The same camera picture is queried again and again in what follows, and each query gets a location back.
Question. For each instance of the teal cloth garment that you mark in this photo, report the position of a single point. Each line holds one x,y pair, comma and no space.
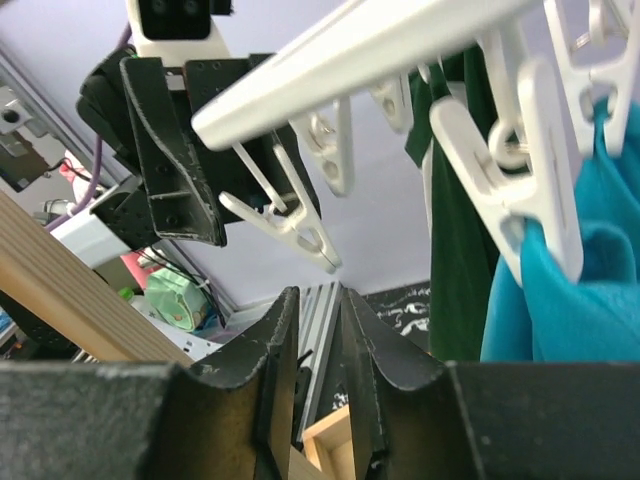
547,318

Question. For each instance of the white hanger clip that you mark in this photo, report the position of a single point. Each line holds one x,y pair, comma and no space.
302,229

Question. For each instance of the green white sock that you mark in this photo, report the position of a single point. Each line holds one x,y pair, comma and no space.
463,254

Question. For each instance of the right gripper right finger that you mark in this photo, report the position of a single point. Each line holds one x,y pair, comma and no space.
414,417

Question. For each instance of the wooden tray base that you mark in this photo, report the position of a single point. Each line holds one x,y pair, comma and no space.
328,450

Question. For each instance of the wooden pole stand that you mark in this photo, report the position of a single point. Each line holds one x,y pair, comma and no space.
44,276

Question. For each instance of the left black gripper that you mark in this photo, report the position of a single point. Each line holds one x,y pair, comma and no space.
210,130

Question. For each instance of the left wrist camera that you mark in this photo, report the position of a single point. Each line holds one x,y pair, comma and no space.
178,31

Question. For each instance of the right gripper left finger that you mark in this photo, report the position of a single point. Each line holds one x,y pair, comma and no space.
229,416

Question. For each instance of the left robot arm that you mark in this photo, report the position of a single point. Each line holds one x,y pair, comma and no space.
95,240

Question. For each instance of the white plastic clip hanger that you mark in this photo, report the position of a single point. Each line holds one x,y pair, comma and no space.
374,45

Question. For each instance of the black marbled mat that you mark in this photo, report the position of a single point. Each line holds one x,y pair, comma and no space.
406,310

